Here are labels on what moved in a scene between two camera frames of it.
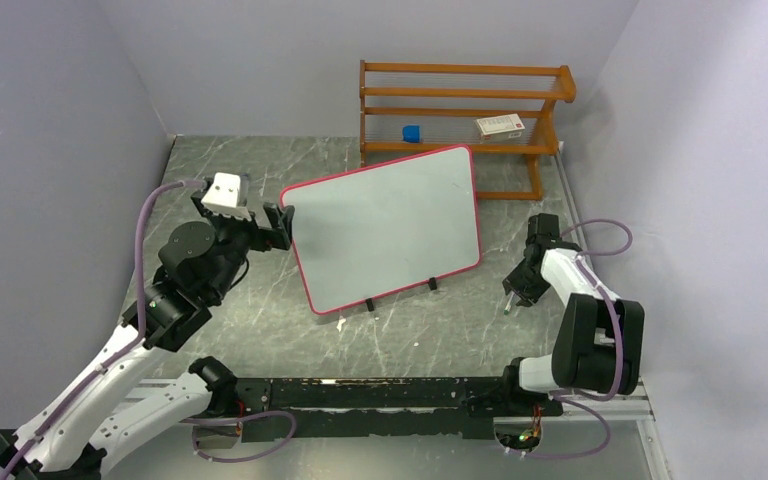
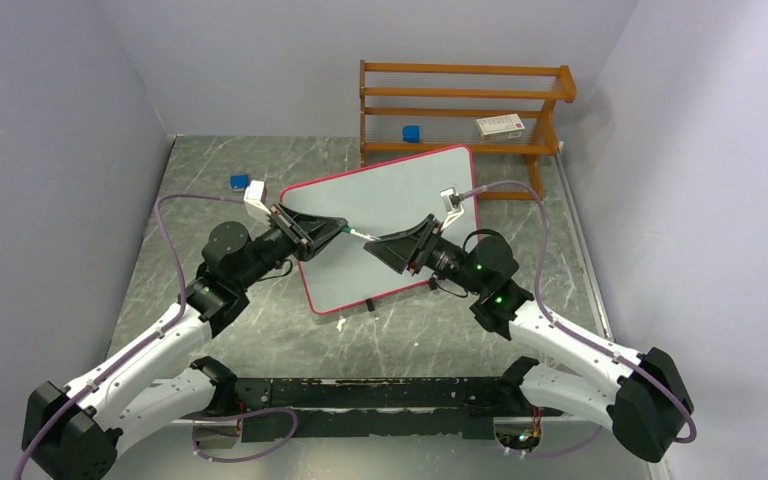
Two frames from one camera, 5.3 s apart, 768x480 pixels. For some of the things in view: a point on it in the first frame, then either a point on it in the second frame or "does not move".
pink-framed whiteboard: (379, 230) does not move
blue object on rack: (411, 133) does not move
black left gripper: (280, 234) -> (306, 233)
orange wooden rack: (408, 111) does not move
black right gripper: (527, 294) -> (412, 246)
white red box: (500, 127) does not move
